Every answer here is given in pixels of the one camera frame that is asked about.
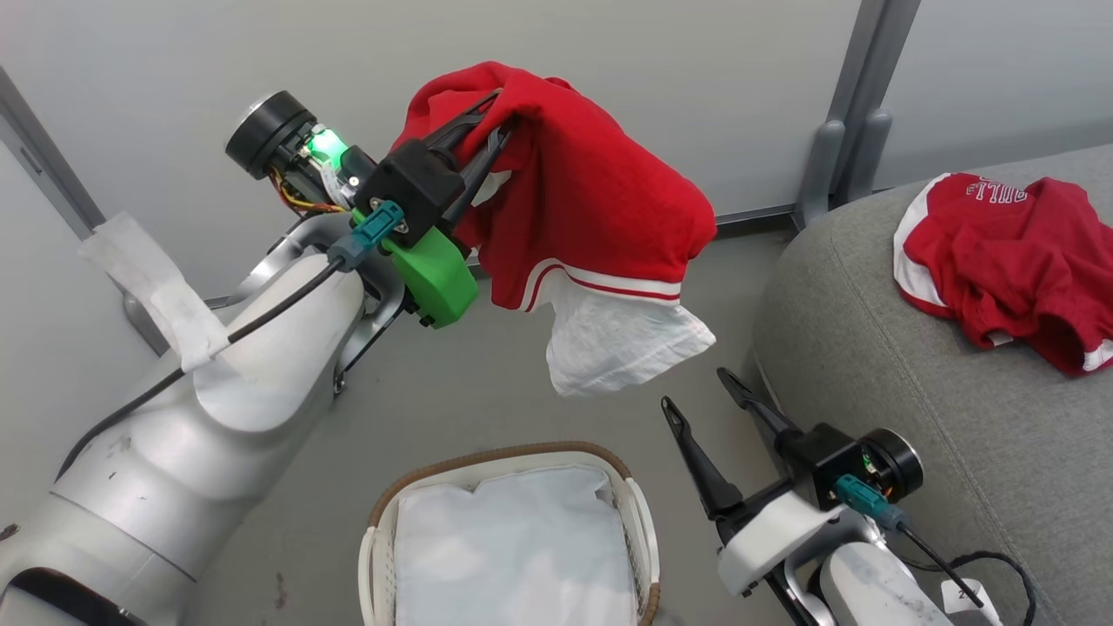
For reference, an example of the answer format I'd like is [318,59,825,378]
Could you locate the teal left cable connector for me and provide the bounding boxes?
[329,201,406,273]

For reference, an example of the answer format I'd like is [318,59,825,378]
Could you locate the white basket liner cloth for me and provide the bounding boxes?
[394,463,642,626]

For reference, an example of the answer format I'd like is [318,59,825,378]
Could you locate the red shorts with white lining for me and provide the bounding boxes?
[391,61,719,399]

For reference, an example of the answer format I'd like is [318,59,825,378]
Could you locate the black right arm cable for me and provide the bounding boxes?
[896,522,1037,626]

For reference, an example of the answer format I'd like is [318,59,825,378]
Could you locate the grey double partition post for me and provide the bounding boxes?
[793,0,923,232]

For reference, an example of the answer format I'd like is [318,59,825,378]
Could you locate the grey fabric sofa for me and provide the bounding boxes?
[752,143,1113,626]

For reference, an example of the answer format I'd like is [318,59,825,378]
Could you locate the white tape strip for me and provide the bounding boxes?
[78,211,232,373]

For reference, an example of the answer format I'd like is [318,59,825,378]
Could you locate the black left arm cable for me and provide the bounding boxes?
[56,256,350,481]

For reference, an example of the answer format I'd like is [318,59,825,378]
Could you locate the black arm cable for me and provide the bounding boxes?
[56,256,350,481]
[896,522,1037,626]

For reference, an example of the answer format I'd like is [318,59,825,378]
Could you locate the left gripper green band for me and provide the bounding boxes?
[224,89,512,330]

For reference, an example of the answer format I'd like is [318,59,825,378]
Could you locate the white paper label tag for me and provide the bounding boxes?
[941,577,1003,626]

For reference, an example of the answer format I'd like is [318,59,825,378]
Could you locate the grey partition bottom rail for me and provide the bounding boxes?
[713,203,797,238]

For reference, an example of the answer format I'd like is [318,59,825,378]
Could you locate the teal cable connector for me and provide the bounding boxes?
[329,201,406,273]
[833,474,907,532]

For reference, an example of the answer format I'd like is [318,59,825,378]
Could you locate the teal right cable connector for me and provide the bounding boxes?
[833,474,907,532]

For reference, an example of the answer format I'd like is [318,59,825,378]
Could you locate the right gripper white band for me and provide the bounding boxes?
[660,368,925,597]

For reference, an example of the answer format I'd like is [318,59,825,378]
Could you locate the red jersey with white trim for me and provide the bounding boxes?
[893,172,1113,377]

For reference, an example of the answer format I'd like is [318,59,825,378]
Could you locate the grey partition post with foot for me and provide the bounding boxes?
[0,65,171,357]

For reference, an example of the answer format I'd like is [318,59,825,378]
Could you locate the white wicker-rimmed laundry basket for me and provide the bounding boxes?
[358,441,662,626]

